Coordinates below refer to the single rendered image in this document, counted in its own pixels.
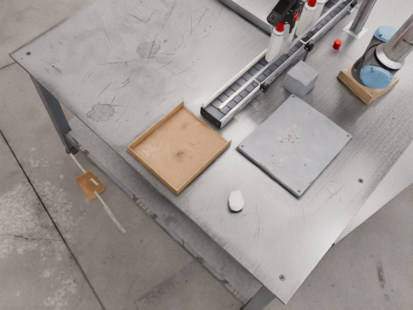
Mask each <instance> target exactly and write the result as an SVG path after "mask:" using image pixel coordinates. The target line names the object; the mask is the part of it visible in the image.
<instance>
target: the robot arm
mask: <svg viewBox="0 0 413 310"><path fill-rule="evenodd" d="M300 2H302V4H300ZM304 4H305V2H304V1H302V0H279V1H278V2H277V4H276V6H275V7H274V8H273V9H272V11H271V12H270V14H269V15H268V16H267V18H266V20H267V22H268V23H269V24H270V30H271V32H272V30H273V28H274V27H277V26H278V24H279V23H280V22H281V21H282V20H283V21H284V22H287V23H286V24H284V29H285V32H284V37H283V39H284V40H285V41H286V40H287V39H288V38H289V37H290V35H291V33H292V32H293V31H294V29H295V28H296V22H295V19H294V16H295V15H297V12H298V11H299V12H298V15H297V16H299V15H300V14H301V13H302V10H303V7H304ZM301 8H302V9H301ZM300 9H301V11H300ZM412 51H413V14H412V15H411V16H410V17H409V18H408V19H407V20H406V21H405V22H404V24H403V25H402V26H401V27H400V28H399V29H397V28H395V27H392V26H381V27H379V28H378V29H376V32H374V35H373V37H372V39H371V41H370V43H369V45H368V46H367V48H366V50H365V52H364V54H363V55H362V56H361V57H360V58H359V59H357V61H356V62H355V63H354V64H353V66H352V69H351V73H352V76H353V78H354V79H355V80H356V81H357V82H358V83H360V84H361V85H364V86H366V87H370V88H372V89H384V88H386V87H388V86H389V85H390V84H391V83H392V81H393V76H394V75H395V74H396V73H397V72H398V71H399V70H400V69H401V68H402V67H403V66H404V64H405V58H406V57H407V56H408V55H409V54H410V53H411V52H412Z"/></svg>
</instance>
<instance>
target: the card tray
mask: <svg viewBox="0 0 413 310"><path fill-rule="evenodd" d="M231 141H232V139H230V140H229V141H227V140H226V139H225V138H223V137H222V136H220V134H218V133H217V132H216V131H214V130H213V129H212V128H211V127H210V126H208V125H207V124H206V123H204V122H203V121H202V120H201V119H199V118H198V117H197V116H196V115H195V114H193V113H192V112H191V111H189V110H188V109H187V108H186V107H185V106H184V100H183V101H181V102H180V103H179V104H178V105H176V106H175V107H174V108H173V109H172V110H170V111H169V112H168V113H167V114H166V115H164V116H163V117H162V118H161V119H159V120H158V121H157V122H156V123H155V124H154V125H152V126H151V127H150V128H148V129H147V131H145V132H144V133H143V134H141V135H140V136H139V137H138V138H137V139H136V140H134V141H133V142H132V143H130V144H129V145H128V146H127V148H128V152H129V153H130V154H131V155H132V156H134V157H135V158H136V159H137V160H138V161H140V162H141V163H142V164H143V165H144V166H145V167H146V168H147V169H148V170H149V171H150V172H152V173H153V174H154V175H155V176H156V177H157V178H158V179H159V180H160V181H162V182H163V183H164V184H165V185H166V186H167V187H169V188H170V189H171V190H172V191H173V192H174V193H175V194H176V195H178V194H179V193H180V192H181V191H182V190H183V189H184V188H185V187H186V186H187V185H188V184H189V183H190V182H191V181H192V180H193V179H195V178H196V177H197V176H198V175H199V174H200V173H201V172H202V171H203V170H204V169H205V168H206V167H208V166H209V165H210V164H211V163H212V162H213V161H214V160H215V159H216V158H217V157H218V156H219V155H220V154H221V153H222V152H223V151H224V150H225V149H226V148H227V147H228V146H229V145H230V144H231Z"/></svg>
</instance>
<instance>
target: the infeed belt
mask: <svg viewBox="0 0 413 310"><path fill-rule="evenodd" d="M352 1H353V0H347V1H346V2H343V3H341V4H340V5H339V6H338V7H337V8H335V9H334V10H333V11H332V12H331V13H330V14H329V15H328V16H327V17H326V18H324V19H323V20H322V21H321V22H320V23H319V24H317V26H316V28H315V30H314V31H310V32H309V33H307V36H306V37H305V38H303V39H301V40H303V41H304V42H307V41H308V40H309V39H310V38H311V37H313V36H314V35H315V34H316V33H317V32H318V31H319V30H321V29H322V27H324V26H325V25H326V24H327V23H328V22H329V21H330V20H332V19H333V18H334V17H335V16H336V15H337V14H338V13H339V12H340V11H341V10H342V9H344V8H345V7H346V6H347V5H348V4H349V3H351V2H352ZM337 2H338V0H328V1H327V2H326V3H325V4H324V7H323V10H322V12H321V15H320V17H321V16H322V15H324V14H325V13H326V12H327V11H328V10H329V9H330V8H331V7H332V6H334V5H335V4H336V3H337ZM296 29H297V28H296ZM295 32H296V31H295ZM296 38H297V36H296V35H295V33H294V36H293V40H292V42H293V41H294V40H295V39H296ZM302 46H303V44H301V43H300V42H297V43H296V44H295V45H294V46H293V47H292V48H290V49H289V52H288V53H287V54H286V55H283V56H282V57H280V58H279V59H278V60H277V62H275V63H274V64H273V65H272V66H271V67H269V68H268V69H267V70H266V71H265V72H263V73H262V74H261V75H260V76H259V77H258V78H257V79H256V80H258V81H259V82H260V83H261V82H263V81H264V80H265V79H266V78H267V77H268V76H270V75H271V74H272V73H273V72H274V71H275V70H276V69H277V68H278V67H279V66H280V65H282V64H283V63H284V62H285V61H286V60H287V59H289V57H290V56H292V54H294V53H295V52H296V51H297V50H298V49H299V48H301V47H302ZM265 57H266V55H265V56H263V57H262V58H261V59H260V60H259V61H258V62H257V63H255V64H254V65H253V66H252V67H251V68H250V69H249V70H248V71H246V72H245V73H244V74H243V75H241V76H240V77H239V78H238V79H237V80H236V81H235V82H233V83H232V84H231V85H230V86H229V87H228V88H227V89H226V90H224V91H223V92H222V93H221V94H219V95H218V96H217V97H216V98H215V99H214V100H213V101H212V102H210V103H209V104H208V105H207V106H206V107H204V108H203V109H204V110H205V111H206V112H208V113H209V114H210V115H212V116H213V117H214V118H215V119H217V120H218V121H220V120H221V119H222V118H223V117H224V116H225V115H226V114H227V113H228V112H229V111H230V110H232V109H233V108H234V107H235V106H236V105H237V104H239V103H240V102H241V101H242V100H243V99H244V98H245V97H246V96H247V95H248V94H249V93H251V92H252V91H253V90H254V89H255V88H256V87H257V86H258V84H257V83H255V82H252V83H251V84H250V85H249V86H248V87H247V88H246V89H245V90H244V91H242V92H241V93H240V94H239V95H238V96H236V97H235V98H234V99H233V100H232V101H231V102H230V103H229V104H228V105H227V106H225V107H224V108H223V109H222V110H221V111H220V110H218V107H219V106H220V105H222V104H223V103H224V102H225V101H226V100H227V99H228V98H229V97H230V96H232V95H233V94H234V93H235V92H236V91H237V90H238V89H239V88H241V87H242V86H243V85H244V84H245V83H246V82H248V81H249V80H250V79H251V78H252V77H253V76H254V75H255V74H257V73H258V72H259V71H260V70H261V69H263V67H265V66H266V65H267V64H268V63H267V62H266V60H265Z"/></svg>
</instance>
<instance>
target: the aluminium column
mask: <svg viewBox="0 0 413 310"><path fill-rule="evenodd" d="M376 2H377V0H363V2H362V4H361V6H360V8H359V10H358V12H357V14H356V16H355V19H354V21H353V23H352V25H351V27H350V29H349V30H350V31H352V32H354V33H355V34H358V33H359V32H360V31H361V30H362V29H363V26H364V24H365V23H366V21H367V19H368V17H369V15H370V13H371V11H372V9H373V7H374V5H375V4H376Z"/></svg>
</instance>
